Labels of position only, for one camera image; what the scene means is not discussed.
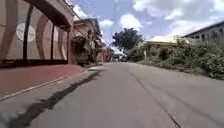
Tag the wall with curved stripes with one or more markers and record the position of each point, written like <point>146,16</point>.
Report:
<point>30,36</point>

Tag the grey asphalt road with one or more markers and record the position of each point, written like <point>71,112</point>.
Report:
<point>120,96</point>

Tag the white post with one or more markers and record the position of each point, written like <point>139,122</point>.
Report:
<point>145,55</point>

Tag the brown multi-storey building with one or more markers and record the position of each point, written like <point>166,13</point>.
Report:
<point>87,36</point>

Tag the grey building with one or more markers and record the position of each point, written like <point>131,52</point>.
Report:
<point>206,32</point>

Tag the red paved pavement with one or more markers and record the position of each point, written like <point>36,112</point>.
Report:
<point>30,76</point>

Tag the yellow roofed building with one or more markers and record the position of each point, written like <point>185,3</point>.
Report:
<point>165,40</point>

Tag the overgrown green bushes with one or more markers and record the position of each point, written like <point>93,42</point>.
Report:
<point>186,55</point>

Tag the round green tree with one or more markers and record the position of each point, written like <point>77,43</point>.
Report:
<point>126,38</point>

